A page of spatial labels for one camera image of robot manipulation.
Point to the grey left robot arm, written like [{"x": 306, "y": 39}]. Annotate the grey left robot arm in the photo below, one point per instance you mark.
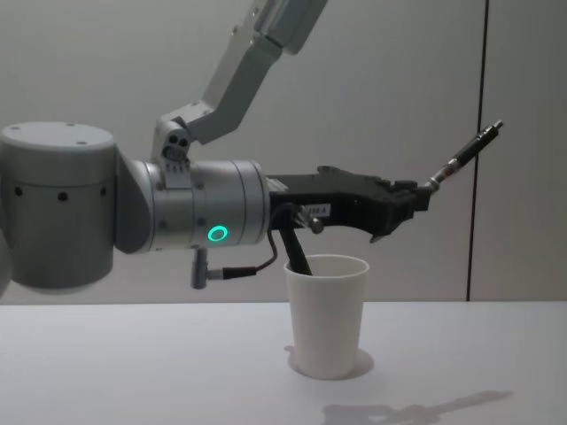
[{"x": 66, "y": 199}]

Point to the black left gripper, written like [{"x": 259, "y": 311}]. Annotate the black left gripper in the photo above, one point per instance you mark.
[{"x": 345, "y": 199}]

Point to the white paper cup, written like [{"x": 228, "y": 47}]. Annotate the white paper cup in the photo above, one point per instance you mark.
[{"x": 325, "y": 319}]

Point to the white table cloth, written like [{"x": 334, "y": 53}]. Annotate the white table cloth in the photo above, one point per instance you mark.
[{"x": 133, "y": 363}]

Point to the black pen with silver tip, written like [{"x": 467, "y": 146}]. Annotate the black pen with silver tip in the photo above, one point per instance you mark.
[{"x": 465, "y": 152}]

